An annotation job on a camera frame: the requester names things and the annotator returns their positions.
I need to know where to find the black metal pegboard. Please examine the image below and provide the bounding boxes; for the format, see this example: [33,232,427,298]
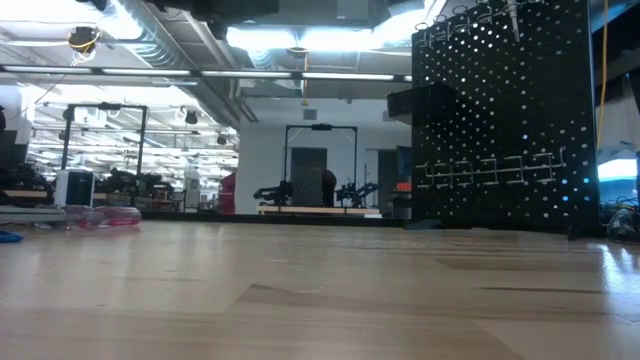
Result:
[403,0,606,239]

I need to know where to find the person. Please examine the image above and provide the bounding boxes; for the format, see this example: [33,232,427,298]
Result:
[321,168,339,208]

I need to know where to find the background wooden table top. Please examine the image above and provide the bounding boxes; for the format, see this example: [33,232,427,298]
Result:
[256,204,384,218]

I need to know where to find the red cabinet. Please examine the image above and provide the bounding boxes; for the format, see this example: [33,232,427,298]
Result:
[218,172,237,215]

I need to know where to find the long ceiling light bar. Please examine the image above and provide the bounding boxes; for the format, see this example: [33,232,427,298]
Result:
[0,64,414,82]

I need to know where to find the white container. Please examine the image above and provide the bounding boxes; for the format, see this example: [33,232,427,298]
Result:
[53,168,96,208]

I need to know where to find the black aluminium table frame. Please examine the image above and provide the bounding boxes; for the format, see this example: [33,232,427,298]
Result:
[141,211,409,229]

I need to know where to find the black gantry frame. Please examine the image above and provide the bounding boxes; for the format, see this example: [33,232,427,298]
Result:
[283,123,359,209]
[59,102,150,206]

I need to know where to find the chrome wire hook rack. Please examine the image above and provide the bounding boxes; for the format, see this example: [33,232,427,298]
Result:
[414,148,568,189]

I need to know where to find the chrome wire ring rack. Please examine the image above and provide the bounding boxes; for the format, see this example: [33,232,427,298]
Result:
[413,0,546,51]

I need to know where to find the silver ventilation duct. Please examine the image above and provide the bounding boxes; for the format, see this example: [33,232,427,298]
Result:
[89,0,241,126]

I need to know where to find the black ceiling cable reel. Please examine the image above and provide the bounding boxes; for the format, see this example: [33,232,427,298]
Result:
[67,25,102,55]

